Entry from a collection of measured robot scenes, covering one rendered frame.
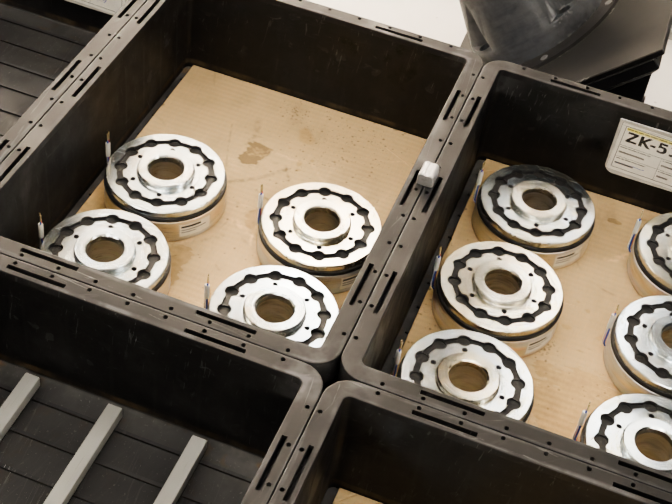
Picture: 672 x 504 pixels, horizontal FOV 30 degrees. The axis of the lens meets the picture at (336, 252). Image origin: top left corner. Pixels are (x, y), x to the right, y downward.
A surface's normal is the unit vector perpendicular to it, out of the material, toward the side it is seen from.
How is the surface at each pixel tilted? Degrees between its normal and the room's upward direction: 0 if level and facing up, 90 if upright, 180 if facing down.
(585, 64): 43
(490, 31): 90
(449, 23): 0
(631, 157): 90
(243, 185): 0
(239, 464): 0
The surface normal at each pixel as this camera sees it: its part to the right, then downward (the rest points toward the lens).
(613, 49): -0.57, -0.71
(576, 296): 0.11, -0.70
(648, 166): -0.35, 0.64
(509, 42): -0.55, 0.43
